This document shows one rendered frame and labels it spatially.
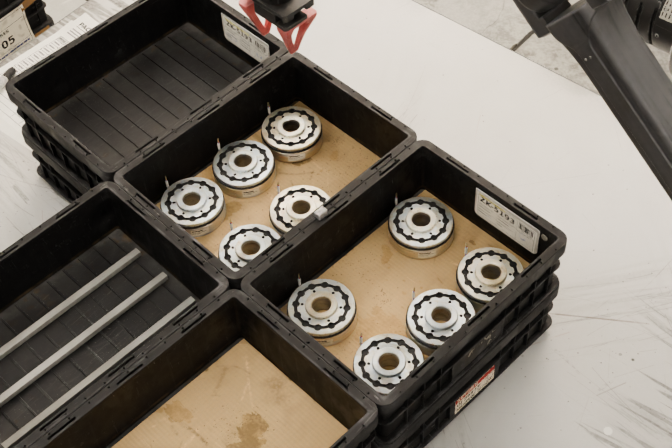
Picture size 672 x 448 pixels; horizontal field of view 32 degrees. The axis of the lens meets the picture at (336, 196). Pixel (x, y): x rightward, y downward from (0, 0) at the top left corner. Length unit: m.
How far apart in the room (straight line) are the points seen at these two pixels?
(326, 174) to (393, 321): 0.31
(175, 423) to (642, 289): 0.80
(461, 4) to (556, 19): 2.37
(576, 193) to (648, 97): 0.97
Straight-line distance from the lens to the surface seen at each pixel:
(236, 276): 1.72
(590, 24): 1.14
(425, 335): 1.73
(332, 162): 1.98
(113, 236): 1.93
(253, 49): 2.11
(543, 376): 1.89
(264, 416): 1.70
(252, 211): 1.92
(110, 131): 2.09
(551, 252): 1.74
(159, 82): 2.16
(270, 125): 2.00
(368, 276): 1.83
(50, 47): 2.47
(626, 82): 1.15
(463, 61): 2.33
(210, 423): 1.71
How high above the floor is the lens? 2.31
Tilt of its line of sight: 50 degrees down
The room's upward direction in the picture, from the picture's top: 4 degrees counter-clockwise
